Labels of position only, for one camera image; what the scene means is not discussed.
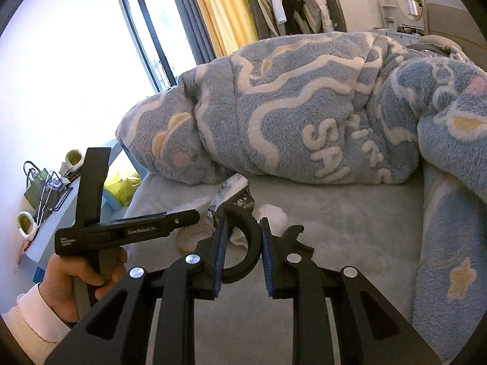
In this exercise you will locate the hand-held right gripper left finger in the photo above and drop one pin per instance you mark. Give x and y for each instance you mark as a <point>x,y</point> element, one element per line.
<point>220,258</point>

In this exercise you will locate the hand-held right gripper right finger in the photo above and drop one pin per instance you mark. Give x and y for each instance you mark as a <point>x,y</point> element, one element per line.
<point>267,266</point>

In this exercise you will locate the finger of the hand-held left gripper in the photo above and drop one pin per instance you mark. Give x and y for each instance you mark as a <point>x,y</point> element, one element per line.
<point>179,220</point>

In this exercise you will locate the white cloth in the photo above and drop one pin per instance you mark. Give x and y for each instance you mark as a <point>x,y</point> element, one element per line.
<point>194,237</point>

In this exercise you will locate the black curved plastic piece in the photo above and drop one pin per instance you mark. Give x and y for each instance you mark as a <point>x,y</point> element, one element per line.
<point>254,241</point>

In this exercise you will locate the white tissue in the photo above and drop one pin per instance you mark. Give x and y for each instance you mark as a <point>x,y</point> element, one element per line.
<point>274,215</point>

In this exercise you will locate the black silver snack wrapper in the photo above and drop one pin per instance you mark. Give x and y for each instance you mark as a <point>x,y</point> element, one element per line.
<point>236,194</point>

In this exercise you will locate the person's left forearm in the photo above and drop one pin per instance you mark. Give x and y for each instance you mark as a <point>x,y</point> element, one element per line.
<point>30,323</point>

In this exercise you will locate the person's left hand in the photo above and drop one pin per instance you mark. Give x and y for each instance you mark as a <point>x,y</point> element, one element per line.
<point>61,277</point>

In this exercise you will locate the light blue table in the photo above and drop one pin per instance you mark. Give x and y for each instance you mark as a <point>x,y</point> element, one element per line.
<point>45,245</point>

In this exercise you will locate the yellow plastic bag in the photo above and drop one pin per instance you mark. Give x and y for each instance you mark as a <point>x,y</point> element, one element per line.
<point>121,188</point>

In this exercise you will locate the cream green slipper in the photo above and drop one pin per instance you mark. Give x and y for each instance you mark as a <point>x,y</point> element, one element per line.
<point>26,226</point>
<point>74,159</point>

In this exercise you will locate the green paper bag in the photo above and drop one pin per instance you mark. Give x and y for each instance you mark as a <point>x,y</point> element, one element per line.
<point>36,190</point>

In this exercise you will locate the blue patterned fleece blanket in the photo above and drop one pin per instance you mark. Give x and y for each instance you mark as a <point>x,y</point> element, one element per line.
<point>285,121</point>

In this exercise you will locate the glass balcony door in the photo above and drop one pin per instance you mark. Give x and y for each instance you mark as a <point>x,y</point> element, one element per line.
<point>152,26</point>

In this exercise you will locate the grey curtain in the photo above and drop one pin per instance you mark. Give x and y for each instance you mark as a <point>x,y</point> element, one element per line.
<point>190,11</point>

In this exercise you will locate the yellow curtain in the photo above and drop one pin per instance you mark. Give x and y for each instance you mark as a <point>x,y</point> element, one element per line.
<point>224,7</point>

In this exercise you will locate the beige coat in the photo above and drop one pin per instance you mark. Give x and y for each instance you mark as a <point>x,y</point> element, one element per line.
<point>262,7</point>

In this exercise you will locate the white shirt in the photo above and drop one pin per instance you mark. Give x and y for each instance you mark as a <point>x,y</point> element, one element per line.
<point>278,3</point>

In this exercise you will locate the black coat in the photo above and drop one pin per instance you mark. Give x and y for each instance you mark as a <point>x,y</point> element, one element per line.
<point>291,0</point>

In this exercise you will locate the white jacket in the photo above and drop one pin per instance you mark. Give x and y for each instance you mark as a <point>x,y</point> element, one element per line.
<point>315,3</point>

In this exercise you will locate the grey coat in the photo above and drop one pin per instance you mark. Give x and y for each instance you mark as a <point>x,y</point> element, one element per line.
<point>334,7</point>

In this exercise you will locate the white dresser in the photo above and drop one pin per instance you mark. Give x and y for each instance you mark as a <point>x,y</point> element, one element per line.
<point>388,26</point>

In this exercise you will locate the grey pillow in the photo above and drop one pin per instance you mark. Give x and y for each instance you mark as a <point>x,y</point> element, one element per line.
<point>430,42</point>

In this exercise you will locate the grey headboard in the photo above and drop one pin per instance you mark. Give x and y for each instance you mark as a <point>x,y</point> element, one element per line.
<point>456,30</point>

